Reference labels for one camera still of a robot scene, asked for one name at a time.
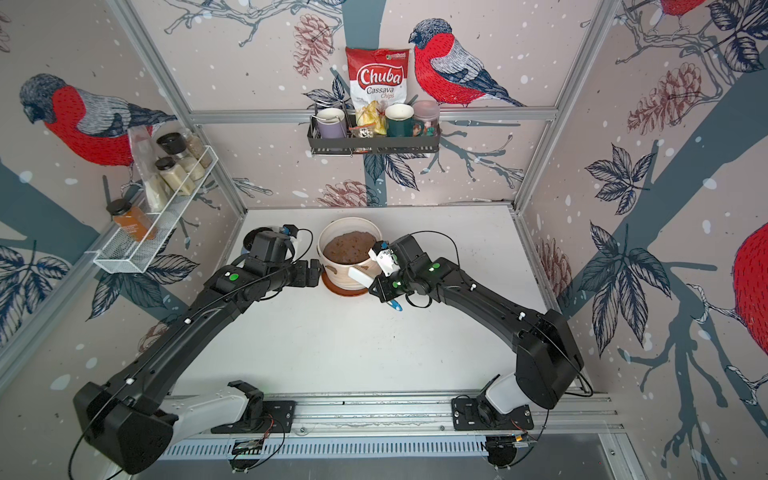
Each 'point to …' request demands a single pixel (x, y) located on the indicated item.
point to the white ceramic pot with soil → (344, 243)
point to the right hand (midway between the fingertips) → (371, 286)
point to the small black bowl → (250, 236)
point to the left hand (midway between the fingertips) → (311, 259)
